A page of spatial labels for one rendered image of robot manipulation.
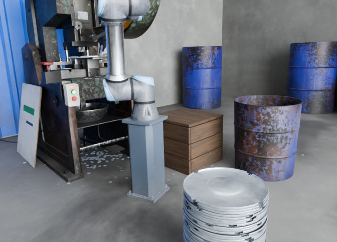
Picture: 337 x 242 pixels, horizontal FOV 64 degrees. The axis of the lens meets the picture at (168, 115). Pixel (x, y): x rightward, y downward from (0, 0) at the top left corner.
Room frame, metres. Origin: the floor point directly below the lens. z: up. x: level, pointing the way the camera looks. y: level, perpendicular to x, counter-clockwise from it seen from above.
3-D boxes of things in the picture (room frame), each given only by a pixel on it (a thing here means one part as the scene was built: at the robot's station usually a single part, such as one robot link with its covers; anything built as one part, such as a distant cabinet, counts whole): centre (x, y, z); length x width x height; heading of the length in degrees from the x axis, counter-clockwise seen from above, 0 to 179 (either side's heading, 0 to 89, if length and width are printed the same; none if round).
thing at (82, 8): (2.00, 0.60, 1.04); 0.17 x 0.15 x 0.30; 42
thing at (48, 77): (1.65, 0.71, 0.62); 0.10 x 0.06 x 0.20; 132
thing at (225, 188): (0.86, -0.19, 0.33); 0.29 x 0.29 x 0.01
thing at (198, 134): (1.90, -0.12, 0.18); 0.40 x 0.38 x 0.35; 44
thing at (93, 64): (1.90, 0.51, 0.72); 0.25 x 0.14 x 0.14; 42
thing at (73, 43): (2.04, 0.64, 0.86); 0.20 x 0.16 x 0.05; 132
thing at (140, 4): (1.49, 0.15, 1.02); 0.49 x 0.11 x 0.12; 14
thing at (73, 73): (2.03, 0.63, 0.68); 0.45 x 0.30 x 0.06; 132
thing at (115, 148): (1.93, 0.54, 0.14); 0.59 x 0.10 x 0.05; 42
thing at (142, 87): (1.43, 0.14, 0.62); 0.13 x 0.12 x 0.14; 104
